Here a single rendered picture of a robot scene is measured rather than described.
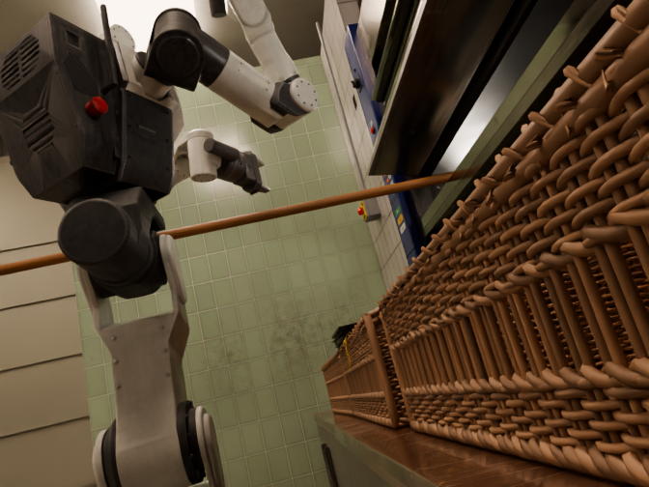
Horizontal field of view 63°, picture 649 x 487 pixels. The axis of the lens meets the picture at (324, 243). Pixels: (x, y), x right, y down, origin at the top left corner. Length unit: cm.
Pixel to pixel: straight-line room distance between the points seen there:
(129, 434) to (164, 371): 12
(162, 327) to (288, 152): 219
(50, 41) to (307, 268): 204
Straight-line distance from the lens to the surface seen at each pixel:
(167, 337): 103
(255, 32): 125
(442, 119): 174
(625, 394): 24
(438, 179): 171
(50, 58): 109
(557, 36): 114
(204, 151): 134
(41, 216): 472
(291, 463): 280
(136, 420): 100
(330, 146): 314
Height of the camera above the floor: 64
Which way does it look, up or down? 15 degrees up
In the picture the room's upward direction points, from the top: 14 degrees counter-clockwise
